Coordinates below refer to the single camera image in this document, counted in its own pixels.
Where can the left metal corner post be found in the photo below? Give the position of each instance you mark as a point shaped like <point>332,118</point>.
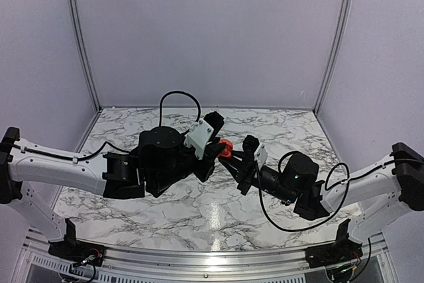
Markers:
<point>83,55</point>

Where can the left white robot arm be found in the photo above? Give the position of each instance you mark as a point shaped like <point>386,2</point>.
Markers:
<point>23,162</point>

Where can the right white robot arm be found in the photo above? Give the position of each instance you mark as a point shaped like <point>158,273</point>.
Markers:
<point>397,180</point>

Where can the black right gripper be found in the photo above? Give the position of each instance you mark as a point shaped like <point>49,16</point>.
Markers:
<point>246,185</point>

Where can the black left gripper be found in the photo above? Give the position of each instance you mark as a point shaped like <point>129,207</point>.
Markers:
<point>204,173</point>

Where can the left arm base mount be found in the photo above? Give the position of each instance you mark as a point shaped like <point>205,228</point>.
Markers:
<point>73,249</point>

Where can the aluminium front rail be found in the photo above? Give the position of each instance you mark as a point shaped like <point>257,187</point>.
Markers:
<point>127,264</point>

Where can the red round charging case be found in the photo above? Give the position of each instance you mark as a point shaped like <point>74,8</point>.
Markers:
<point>227,150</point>

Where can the metal corner post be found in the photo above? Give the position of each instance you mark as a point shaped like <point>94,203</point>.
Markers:
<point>83,55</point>
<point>333,54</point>

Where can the right metal corner post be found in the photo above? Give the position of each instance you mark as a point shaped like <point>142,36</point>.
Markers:
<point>333,54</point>

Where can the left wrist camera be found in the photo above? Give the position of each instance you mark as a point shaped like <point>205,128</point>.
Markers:
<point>202,132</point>

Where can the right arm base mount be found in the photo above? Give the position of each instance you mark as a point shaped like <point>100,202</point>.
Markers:
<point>343,249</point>

